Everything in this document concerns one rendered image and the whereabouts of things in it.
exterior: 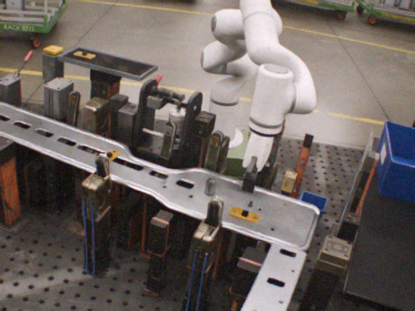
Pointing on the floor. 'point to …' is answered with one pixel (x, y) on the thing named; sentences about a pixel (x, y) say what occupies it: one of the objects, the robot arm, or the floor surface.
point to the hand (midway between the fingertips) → (253, 179)
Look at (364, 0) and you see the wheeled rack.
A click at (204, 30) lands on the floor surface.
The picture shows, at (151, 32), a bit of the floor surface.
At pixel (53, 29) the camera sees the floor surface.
